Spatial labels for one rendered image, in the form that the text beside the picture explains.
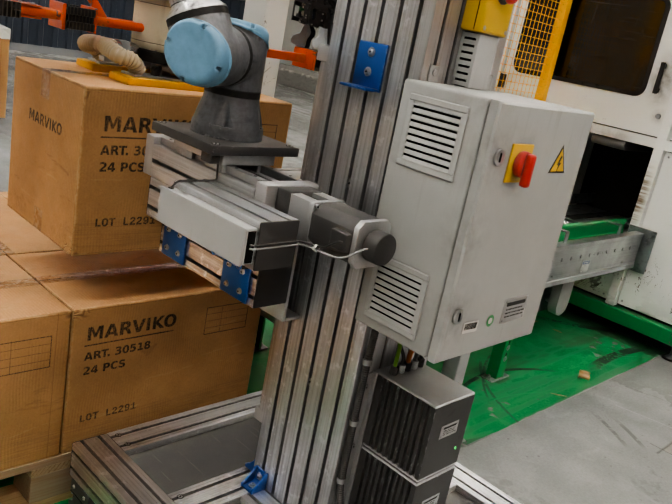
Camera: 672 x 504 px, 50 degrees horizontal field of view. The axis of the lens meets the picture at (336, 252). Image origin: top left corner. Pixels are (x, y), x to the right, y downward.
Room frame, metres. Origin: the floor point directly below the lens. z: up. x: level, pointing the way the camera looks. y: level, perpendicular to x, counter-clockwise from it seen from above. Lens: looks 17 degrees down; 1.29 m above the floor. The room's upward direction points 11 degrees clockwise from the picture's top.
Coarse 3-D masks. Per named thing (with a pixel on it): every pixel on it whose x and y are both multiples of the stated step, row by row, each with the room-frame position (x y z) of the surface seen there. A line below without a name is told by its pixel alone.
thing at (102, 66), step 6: (78, 60) 1.93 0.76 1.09; (84, 60) 1.92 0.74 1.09; (90, 60) 1.94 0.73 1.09; (96, 60) 1.92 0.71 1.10; (84, 66) 1.91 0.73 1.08; (90, 66) 1.88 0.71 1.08; (96, 66) 1.88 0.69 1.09; (102, 66) 1.89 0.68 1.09; (108, 66) 1.91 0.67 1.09; (114, 66) 1.92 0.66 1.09; (120, 66) 1.94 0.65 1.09; (144, 72) 1.98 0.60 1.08
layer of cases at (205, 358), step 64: (0, 192) 2.40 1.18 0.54; (0, 256) 1.83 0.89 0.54; (64, 256) 1.92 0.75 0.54; (128, 256) 2.02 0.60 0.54; (0, 320) 1.46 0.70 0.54; (64, 320) 1.57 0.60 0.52; (128, 320) 1.70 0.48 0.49; (192, 320) 1.84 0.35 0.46; (256, 320) 2.02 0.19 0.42; (0, 384) 1.46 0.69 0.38; (64, 384) 1.58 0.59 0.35; (128, 384) 1.71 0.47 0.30; (192, 384) 1.87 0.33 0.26; (0, 448) 1.47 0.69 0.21; (64, 448) 1.59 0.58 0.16
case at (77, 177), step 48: (48, 96) 1.72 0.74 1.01; (96, 96) 1.62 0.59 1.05; (144, 96) 1.70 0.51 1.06; (192, 96) 1.80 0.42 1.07; (48, 144) 1.71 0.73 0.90; (96, 144) 1.62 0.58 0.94; (144, 144) 1.71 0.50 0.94; (48, 192) 1.70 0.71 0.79; (96, 192) 1.63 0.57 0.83; (144, 192) 1.72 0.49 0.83; (96, 240) 1.64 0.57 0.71; (144, 240) 1.74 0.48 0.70
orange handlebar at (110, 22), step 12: (12, 0) 1.70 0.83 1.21; (24, 12) 1.68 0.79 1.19; (36, 12) 1.69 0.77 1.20; (48, 12) 1.71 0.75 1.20; (60, 12) 1.73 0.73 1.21; (108, 24) 1.82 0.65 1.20; (120, 24) 1.84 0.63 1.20; (132, 24) 1.86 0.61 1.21; (288, 60) 1.92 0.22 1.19; (300, 60) 1.95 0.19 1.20
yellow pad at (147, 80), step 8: (152, 64) 1.85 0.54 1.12; (112, 72) 1.80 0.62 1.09; (120, 72) 1.81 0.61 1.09; (128, 72) 1.80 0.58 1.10; (152, 72) 1.84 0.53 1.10; (160, 72) 1.84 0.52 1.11; (120, 80) 1.77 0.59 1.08; (128, 80) 1.74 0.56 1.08; (136, 80) 1.76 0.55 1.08; (144, 80) 1.77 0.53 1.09; (152, 80) 1.79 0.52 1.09; (160, 80) 1.81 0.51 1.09; (168, 80) 1.84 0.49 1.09; (176, 80) 1.85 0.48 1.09; (168, 88) 1.82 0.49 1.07; (176, 88) 1.84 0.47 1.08; (184, 88) 1.85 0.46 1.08; (192, 88) 1.87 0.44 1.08; (200, 88) 1.89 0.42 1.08
